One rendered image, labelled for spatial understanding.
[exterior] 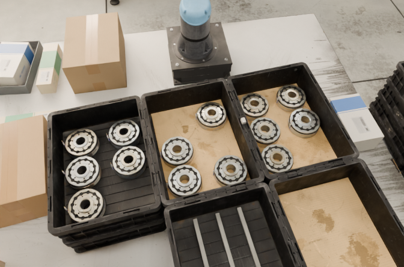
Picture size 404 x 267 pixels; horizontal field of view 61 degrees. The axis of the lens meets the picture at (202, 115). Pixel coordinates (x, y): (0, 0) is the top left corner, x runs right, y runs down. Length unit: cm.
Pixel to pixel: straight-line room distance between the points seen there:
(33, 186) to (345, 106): 111
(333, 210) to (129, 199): 61
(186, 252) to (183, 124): 42
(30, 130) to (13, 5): 223
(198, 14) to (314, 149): 62
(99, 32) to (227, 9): 165
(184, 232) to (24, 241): 53
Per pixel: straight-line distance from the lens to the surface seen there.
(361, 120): 137
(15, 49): 167
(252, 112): 119
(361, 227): 113
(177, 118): 120
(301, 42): 171
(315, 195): 112
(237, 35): 169
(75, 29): 156
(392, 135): 206
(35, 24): 312
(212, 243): 103
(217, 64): 141
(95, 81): 146
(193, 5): 131
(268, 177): 100
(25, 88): 158
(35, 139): 125
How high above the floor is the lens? 182
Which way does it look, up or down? 55 degrees down
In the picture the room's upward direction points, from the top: straight up
